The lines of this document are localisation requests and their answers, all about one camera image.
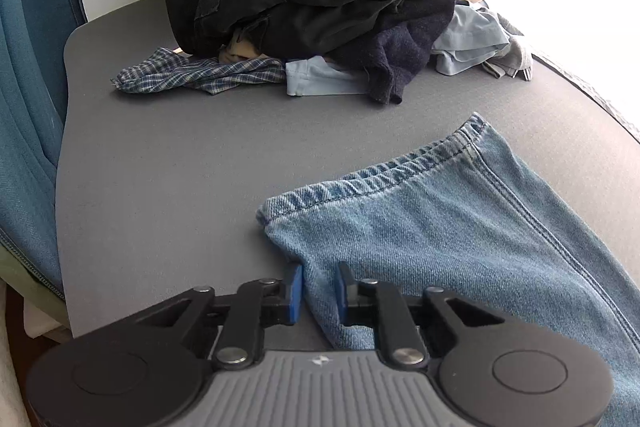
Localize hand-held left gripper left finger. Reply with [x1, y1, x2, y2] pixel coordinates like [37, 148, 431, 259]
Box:
[132, 263, 304, 370]

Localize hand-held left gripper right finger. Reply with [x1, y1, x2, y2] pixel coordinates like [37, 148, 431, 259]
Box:
[336, 262, 507, 369]

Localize blue denim jeans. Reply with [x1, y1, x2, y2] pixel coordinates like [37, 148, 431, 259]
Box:
[256, 112, 640, 427]

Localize blue plaid shirt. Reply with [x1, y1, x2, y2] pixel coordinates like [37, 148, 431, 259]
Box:
[110, 47, 287, 96]

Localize navy knit sweater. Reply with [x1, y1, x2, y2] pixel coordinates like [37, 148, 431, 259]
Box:
[325, 0, 473, 105]

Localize light blue garment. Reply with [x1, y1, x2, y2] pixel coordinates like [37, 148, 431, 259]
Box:
[285, 4, 511, 98]

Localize grey garment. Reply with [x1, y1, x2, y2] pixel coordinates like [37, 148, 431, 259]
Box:
[481, 9, 535, 82]

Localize blue denim cloth at left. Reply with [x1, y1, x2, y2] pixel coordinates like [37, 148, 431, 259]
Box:
[0, 0, 88, 308]

